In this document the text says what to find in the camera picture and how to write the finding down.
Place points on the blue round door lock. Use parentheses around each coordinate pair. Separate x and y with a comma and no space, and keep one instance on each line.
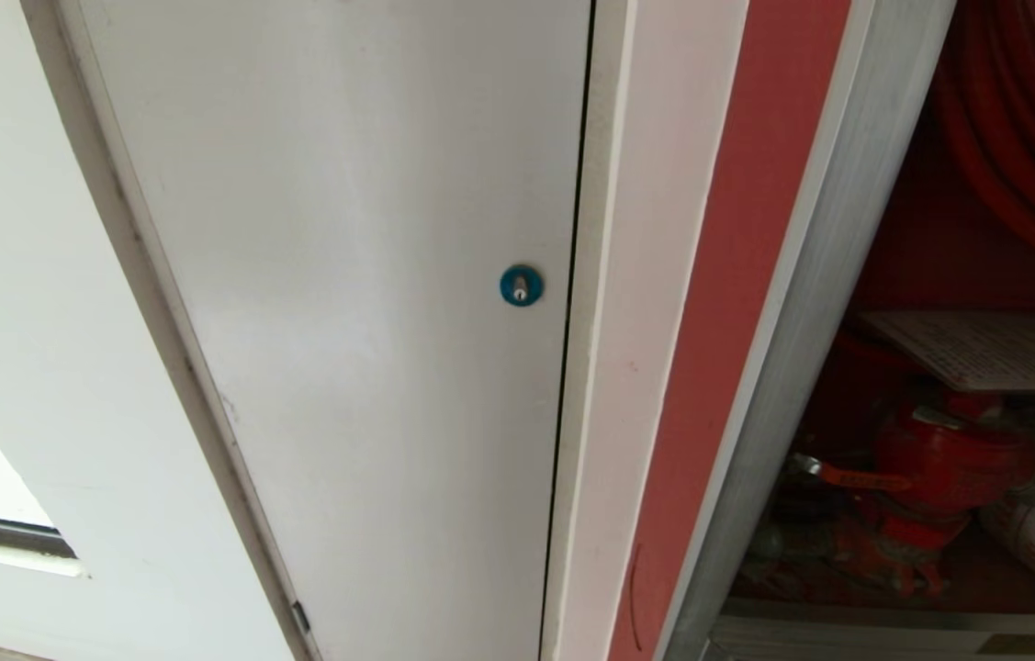
(521,285)

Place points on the white metal door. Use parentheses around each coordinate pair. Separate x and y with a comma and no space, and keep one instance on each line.
(361,275)

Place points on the red fire hydrant cabinet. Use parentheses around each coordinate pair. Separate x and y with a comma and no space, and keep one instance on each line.
(719,321)

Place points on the red fire hydrant valve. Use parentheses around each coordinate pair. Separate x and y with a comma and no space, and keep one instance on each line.
(939,459)

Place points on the white inspection card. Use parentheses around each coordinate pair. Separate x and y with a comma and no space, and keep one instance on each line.
(995,349)

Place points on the glass cabinet door metal frame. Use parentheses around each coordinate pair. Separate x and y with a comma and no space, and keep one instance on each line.
(802,349)

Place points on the grey door frame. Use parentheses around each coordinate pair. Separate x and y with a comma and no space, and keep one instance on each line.
(168,367)

